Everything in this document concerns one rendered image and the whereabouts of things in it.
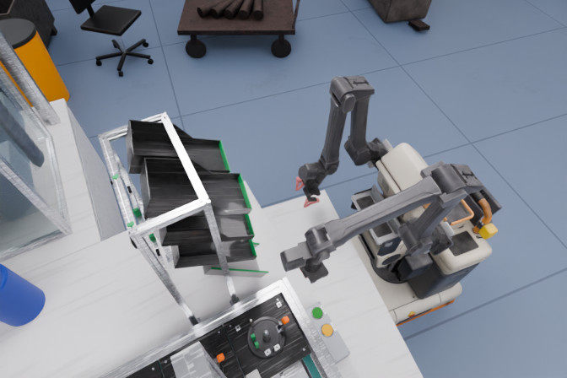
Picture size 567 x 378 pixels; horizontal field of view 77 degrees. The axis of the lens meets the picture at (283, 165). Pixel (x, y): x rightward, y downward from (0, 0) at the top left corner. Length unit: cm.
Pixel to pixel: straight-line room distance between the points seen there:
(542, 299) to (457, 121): 167
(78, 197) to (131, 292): 61
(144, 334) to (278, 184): 166
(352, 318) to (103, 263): 110
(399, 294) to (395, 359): 77
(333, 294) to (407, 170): 62
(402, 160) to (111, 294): 130
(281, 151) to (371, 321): 187
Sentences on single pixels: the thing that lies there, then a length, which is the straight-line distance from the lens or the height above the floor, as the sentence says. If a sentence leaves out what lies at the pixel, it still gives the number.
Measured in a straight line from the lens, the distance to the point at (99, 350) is 169.
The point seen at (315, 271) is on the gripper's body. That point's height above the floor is 133.
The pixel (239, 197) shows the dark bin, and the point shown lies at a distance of 103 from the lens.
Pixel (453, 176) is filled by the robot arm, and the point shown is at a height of 165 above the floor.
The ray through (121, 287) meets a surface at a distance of 174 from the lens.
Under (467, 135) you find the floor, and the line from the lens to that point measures 369.
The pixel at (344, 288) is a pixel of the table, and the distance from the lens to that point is 163.
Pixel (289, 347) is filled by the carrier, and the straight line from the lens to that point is 143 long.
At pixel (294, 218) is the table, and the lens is 175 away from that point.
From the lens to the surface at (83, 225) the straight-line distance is 195.
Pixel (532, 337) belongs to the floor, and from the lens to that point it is 291.
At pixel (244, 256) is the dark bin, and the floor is 121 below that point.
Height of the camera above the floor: 238
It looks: 52 degrees down
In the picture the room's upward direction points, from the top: 2 degrees clockwise
